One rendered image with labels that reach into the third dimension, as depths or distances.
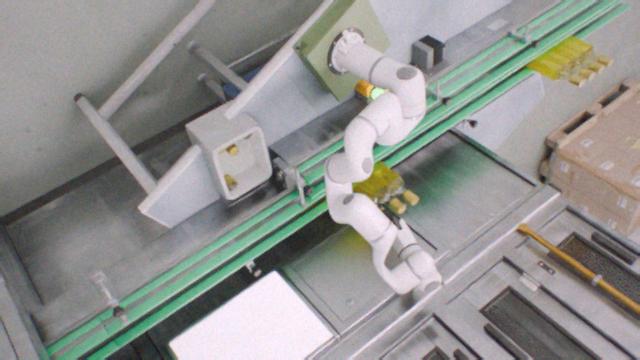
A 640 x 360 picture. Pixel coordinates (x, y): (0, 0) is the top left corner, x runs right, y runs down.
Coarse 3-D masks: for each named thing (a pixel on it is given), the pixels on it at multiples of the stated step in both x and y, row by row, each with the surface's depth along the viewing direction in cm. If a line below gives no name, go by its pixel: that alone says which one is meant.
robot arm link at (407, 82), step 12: (384, 60) 167; (372, 72) 168; (384, 72) 165; (396, 72) 163; (408, 72) 161; (420, 72) 162; (372, 84) 171; (384, 84) 165; (396, 84) 161; (408, 84) 160; (420, 84) 161; (408, 96) 162; (420, 96) 163; (408, 108) 165; (420, 108) 167
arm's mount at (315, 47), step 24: (336, 0) 176; (360, 0) 173; (312, 24) 176; (336, 24) 172; (360, 24) 179; (312, 48) 172; (384, 48) 192; (312, 72) 186; (336, 72) 183; (336, 96) 189
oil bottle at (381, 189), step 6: (372, 174) 196; (366, 180) 194; (372, 180) 194; (378, 180) 194; (366, 186) 194; (372, 186) 192; (378, 186) 192; (384, 186) 192; (378, 192) 190; (384, 192) 190; (390, 192) 191; (378, 198) 191; (384, 198) 191
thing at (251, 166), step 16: (256, 128) 173; (224, 144) 169; (240, 144) 182; (256, 144) 182; (224, 160) 182; (240, 160) 186; (256, 160) 190; (240, 176) 188; (256, 176) 188; (224, 192) 180; (240, 192) 184
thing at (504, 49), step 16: (576, 0) 234; (592, 0) 232; (544, 16) 228; (560, 16) 227; (528, 32) 223; (544, 32) 222; (496, 48) 218; (512, 48) 217; (464, 64) 214; (480, 64) 213; (496, 64) 212; (448, 80) 209; (464, 80) 207; (336, 144) 192; (320, 160) 188; (304, 176) 184; (320, 176) 184
